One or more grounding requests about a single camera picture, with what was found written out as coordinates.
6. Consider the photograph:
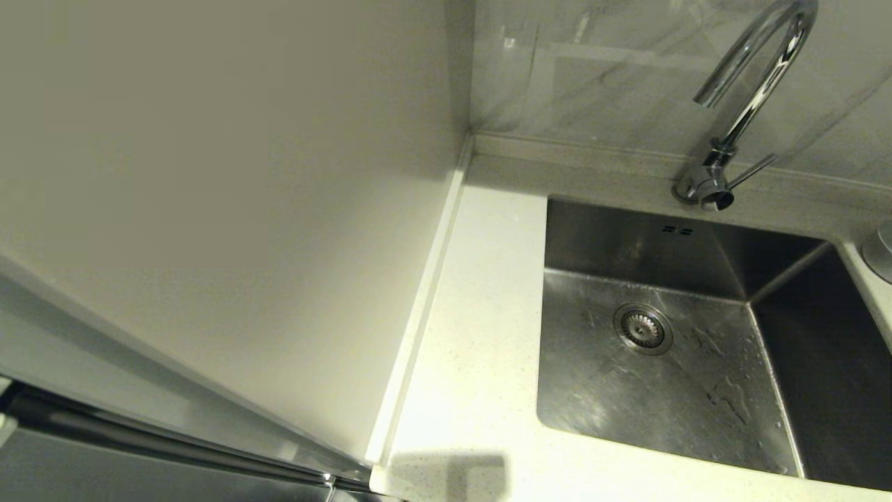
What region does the stainless steel sink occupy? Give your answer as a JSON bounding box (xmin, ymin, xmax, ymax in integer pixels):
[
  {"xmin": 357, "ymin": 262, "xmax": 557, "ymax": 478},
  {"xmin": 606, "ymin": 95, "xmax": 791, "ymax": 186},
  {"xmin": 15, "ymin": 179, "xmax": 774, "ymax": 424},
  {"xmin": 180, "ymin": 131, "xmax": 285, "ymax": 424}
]
[{"xmin": 537, "ymin": 197, "xmax": 892, "ymax": 492}]

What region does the stainless steel appliance door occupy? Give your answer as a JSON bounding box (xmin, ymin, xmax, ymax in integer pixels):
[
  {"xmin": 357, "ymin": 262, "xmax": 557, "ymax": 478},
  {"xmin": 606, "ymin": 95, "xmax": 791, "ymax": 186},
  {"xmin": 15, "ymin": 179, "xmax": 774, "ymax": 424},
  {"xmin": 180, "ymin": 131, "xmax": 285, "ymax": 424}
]
[{"xmin": 0, "ymin": 254, "xmax": 380, "ymax": 502}]

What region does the chrome gooseneck faucet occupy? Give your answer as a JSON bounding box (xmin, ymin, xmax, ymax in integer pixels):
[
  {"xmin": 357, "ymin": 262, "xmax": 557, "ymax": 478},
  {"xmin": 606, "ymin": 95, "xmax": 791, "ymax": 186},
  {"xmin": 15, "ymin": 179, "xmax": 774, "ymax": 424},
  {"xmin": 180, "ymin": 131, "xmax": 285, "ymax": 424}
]
[{"xmin": 671, "ymin": 0, "xmax": 820, "ymax": 212}]

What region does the metal sink drain strainer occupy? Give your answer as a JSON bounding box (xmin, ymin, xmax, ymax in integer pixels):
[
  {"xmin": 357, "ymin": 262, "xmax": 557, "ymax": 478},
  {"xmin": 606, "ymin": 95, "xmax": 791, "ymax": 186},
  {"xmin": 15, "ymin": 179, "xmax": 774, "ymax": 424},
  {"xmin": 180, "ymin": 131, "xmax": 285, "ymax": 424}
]
[{"xmin": 613, "ymin": 302, "xmax": 674, "ymax": 356}]

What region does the gray bowl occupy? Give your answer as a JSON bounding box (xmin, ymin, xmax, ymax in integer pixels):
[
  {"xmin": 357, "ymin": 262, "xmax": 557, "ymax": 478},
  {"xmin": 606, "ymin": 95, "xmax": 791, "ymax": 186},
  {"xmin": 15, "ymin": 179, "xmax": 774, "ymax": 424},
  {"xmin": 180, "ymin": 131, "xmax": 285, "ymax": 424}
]
[{"xmin": 862, "ymin": 222, "xmax": 892, "ymax": 283}]

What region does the long bar door handle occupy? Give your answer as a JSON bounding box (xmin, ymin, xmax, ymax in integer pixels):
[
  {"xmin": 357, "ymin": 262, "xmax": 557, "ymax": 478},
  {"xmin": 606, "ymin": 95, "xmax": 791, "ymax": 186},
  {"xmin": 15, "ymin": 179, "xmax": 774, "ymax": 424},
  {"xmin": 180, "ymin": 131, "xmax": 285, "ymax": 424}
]
[{"xmin": 0, "ymin": 382, "xmax": 374, "ymax": 492}]

